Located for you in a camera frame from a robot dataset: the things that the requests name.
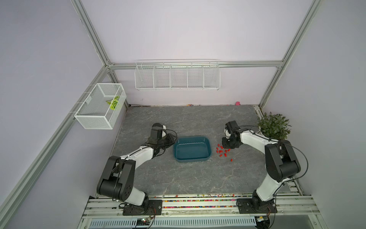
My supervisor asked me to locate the white wire wall shelf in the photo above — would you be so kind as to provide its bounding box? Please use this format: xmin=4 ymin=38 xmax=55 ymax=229
xmin=134 ymin=61 xmax=221 ymax=90

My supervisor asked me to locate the green toy in basket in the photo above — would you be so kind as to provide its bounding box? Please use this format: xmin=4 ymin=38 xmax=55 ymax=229
xmin=106 ymin=96 xmax=120 ymax=110

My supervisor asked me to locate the white wire basket left wall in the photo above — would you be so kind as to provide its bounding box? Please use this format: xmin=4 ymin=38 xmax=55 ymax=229
xmin=74 ymin=83 xmax=126 ymax=130

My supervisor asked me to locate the white pot leafy plant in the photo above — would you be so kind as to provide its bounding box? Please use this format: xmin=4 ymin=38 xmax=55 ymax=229
xmin=257 ymin=112 xmax=292 ymax=140

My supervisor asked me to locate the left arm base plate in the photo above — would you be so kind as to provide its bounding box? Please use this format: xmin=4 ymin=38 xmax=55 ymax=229
xmin=123 ymin=199 xmax=163 ymax=216

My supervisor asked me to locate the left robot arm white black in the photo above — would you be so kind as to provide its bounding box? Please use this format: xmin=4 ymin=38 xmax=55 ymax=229
xmin=96 ymin=133 xmax=178 ymax=206

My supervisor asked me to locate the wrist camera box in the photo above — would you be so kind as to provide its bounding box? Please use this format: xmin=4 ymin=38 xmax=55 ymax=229
xmin=149 ymin=129 xmax=164 ymax=145
xmin=225 ymin=121 xmax=241 ymax=137

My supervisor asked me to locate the black round container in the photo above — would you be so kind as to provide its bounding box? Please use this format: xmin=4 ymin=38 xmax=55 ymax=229
xmin=152 ymin=123 xmax=166 ymax=130

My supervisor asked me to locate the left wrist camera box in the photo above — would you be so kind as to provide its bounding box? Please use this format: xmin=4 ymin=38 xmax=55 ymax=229
xmin=149 ymin=129 xmax=164 ymax=145

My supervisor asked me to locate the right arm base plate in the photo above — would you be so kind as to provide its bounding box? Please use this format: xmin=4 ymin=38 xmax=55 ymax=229
xmin=236 ymin=197 xmax=277 ymax=215

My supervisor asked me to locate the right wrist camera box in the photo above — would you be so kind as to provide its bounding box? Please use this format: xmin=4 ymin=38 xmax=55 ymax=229
xmin=225 ymin=121 xmax=241 ymax=137

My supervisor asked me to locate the teal plastic storage box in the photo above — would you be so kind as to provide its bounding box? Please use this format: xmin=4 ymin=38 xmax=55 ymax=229
xmin=173 ymin=135 xmax=212 ymax=163

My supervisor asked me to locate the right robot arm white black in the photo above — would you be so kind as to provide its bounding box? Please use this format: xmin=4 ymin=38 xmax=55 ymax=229
xmin=222 ymin=130 xmax=301 ymax=202

